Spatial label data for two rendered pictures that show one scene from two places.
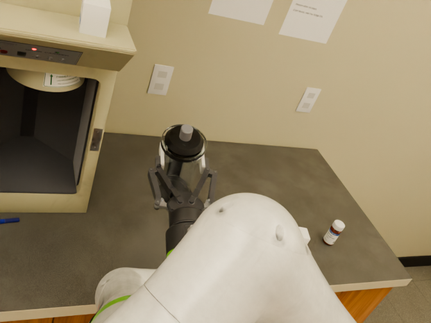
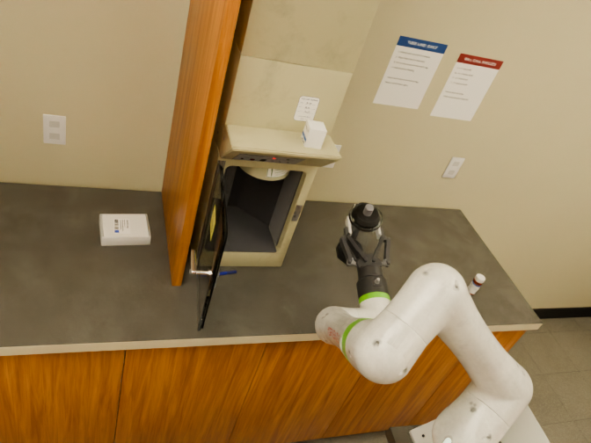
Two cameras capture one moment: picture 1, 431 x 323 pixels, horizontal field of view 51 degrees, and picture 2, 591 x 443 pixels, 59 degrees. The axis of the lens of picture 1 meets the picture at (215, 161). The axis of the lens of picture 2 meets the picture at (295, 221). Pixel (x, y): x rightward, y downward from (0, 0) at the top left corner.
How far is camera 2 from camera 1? 0.62 m
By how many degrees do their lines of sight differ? 4
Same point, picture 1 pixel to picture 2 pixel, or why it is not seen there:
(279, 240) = (456, 287)
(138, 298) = (385, 315)
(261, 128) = (411, 192)
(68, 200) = (270, 257)
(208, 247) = (420, 291)
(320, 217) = (463, 271)
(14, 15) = (263, 137)
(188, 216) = (374, 271)
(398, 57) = (536, 128)
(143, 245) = (326, 292)
